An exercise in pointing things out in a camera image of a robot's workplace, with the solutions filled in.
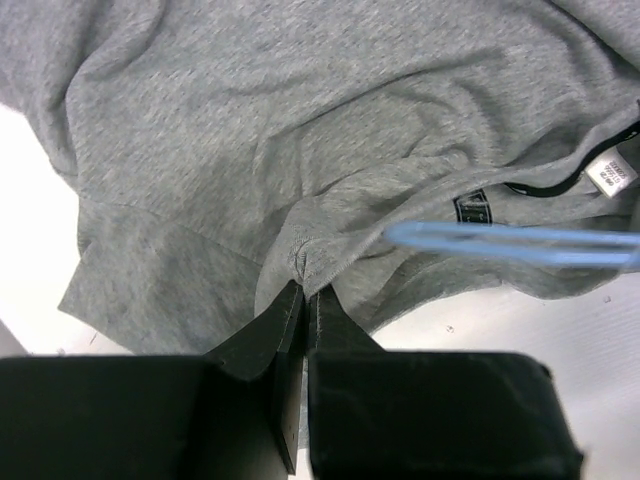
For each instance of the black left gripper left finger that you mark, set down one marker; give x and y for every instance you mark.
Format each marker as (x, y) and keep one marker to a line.
(231, 413)

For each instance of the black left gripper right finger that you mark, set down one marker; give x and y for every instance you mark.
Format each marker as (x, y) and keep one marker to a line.
(381, 414)

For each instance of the grey t shirt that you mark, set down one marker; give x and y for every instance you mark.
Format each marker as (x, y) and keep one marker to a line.
(220, 149)

